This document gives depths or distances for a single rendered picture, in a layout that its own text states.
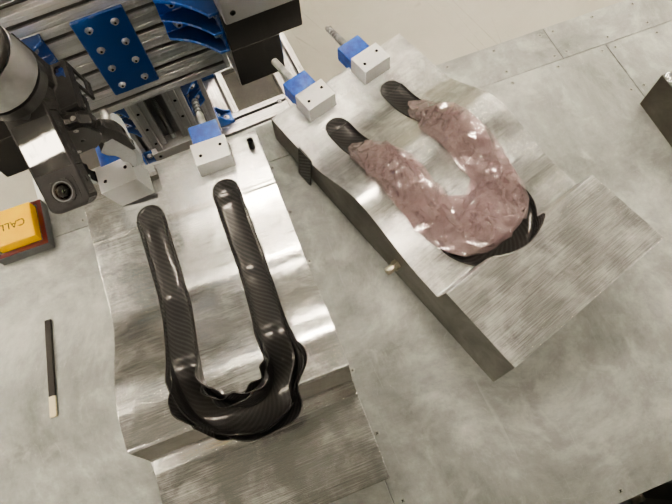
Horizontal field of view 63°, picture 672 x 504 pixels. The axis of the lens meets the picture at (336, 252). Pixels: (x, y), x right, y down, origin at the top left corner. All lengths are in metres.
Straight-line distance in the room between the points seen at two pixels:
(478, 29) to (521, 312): 1.61
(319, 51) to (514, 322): 1.57
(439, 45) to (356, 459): 1.67
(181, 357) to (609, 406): 0.55
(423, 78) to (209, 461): 0.63
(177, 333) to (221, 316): 0.06
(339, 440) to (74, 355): 0.40
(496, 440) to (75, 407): 0.56
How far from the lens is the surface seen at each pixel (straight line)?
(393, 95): 0.89
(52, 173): 0.63
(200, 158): 0.78
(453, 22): 2.20
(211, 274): 0.74
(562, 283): 0.72
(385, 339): 0.77
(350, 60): 0.91
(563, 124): 0.97
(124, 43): 1.06
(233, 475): 0.71
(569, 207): 0.77
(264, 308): 0.68
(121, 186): 0.76
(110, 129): 0.68
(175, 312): 0.73
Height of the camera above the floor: 1.55
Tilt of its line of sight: 68 degrees down
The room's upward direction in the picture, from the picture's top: 6 degrees counter-clockwise
